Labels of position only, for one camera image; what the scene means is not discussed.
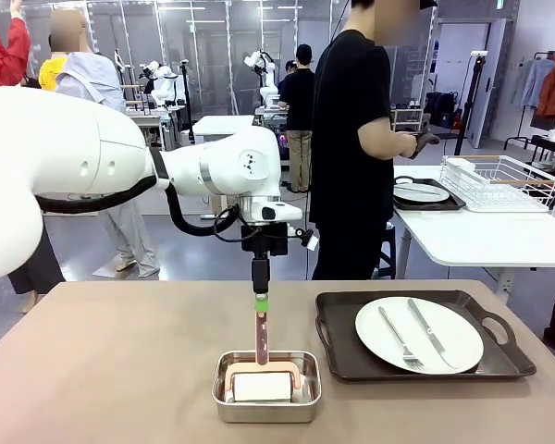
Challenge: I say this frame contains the black clothes rack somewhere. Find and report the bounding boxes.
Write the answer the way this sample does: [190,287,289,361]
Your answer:
[503,50,555,152]

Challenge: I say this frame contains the silver table knife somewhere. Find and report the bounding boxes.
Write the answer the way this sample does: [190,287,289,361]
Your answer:
[406,298,458,370]

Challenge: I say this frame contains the person in black clothes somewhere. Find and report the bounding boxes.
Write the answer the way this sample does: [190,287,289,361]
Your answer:
[308,0,440,282]

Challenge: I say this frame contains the person's right forearm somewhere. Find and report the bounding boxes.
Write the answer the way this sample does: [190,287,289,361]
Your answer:
[358,115,411,161]

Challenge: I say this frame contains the person in yellow top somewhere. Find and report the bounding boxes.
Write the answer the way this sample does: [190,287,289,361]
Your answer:
[6,8,88,315]

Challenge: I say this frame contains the black tripod stand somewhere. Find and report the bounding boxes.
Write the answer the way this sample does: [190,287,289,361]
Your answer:
[454,48,490,157]

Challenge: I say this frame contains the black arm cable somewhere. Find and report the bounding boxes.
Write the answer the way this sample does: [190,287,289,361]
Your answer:
[34,174,241,238]

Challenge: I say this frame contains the person in black cap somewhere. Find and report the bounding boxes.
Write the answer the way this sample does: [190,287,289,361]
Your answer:
[277,43,316,193]

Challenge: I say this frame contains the white side table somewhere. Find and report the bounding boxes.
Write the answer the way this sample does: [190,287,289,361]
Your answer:
[391,164,555,306]

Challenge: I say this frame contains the dark grey cloth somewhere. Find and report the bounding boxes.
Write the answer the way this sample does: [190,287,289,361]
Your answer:
[409,129,441,161]

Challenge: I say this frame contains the rectangular steel tin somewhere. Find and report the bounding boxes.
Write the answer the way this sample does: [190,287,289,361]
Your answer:
[211,350,323,425]

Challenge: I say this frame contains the silver fork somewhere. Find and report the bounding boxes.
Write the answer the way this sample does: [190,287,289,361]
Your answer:
[377,305,426,371]

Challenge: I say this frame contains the white wire dish rack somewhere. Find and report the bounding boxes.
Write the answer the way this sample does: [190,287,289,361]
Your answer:
[438,154,555,214]

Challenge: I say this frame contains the light blue hanging shirt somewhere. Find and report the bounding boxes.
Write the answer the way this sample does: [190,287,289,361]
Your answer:
[519,57,555,108]

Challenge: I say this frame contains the person's right hand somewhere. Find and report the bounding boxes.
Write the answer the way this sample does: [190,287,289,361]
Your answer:
[397,132,420,159]

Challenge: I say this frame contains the black serving tray with handles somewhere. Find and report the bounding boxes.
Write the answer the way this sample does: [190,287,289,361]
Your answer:
[391,175,467,213]
[314,290,537,384]

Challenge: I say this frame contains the person in red top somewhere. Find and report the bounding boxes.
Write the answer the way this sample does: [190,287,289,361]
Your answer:
[0,0,31,92]

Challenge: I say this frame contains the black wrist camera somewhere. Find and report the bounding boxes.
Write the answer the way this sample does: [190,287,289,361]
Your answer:
[286,225,318,253]

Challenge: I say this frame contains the black step stool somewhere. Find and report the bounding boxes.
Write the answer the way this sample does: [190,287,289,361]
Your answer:
[373,223,398,281]

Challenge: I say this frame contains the white round plate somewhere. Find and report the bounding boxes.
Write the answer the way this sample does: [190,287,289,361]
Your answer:
[354,296,485,375]
[392,181,451,204]

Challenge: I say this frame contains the black bag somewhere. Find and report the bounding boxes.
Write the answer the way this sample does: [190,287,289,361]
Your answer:
[424,91,460,130]

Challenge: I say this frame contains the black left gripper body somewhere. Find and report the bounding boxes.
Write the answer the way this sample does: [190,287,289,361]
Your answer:
[240,222,290,261]

